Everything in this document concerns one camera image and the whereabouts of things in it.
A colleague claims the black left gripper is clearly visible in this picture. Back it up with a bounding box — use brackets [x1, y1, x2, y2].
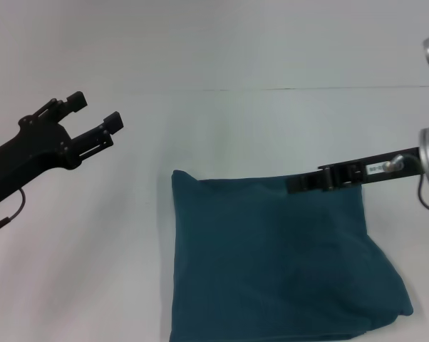
[0, 91, 125, 204]

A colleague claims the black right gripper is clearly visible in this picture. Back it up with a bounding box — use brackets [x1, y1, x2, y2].
[284, 146, 424, 196]

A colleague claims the teal blue shirt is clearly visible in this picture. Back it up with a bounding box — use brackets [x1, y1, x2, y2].
[169, 169, 415, 342]

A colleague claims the right gripper cable with plugs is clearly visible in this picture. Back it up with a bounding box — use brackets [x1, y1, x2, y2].
[383, 155, 429, 215]

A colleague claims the gripper cable with plugs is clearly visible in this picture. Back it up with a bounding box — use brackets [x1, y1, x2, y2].
[0, 188, 27, 238]
[383, 155, 429, 215]

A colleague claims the left gripper cable with plugs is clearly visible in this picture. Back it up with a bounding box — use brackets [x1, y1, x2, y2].
[0, 188, 27, 238]

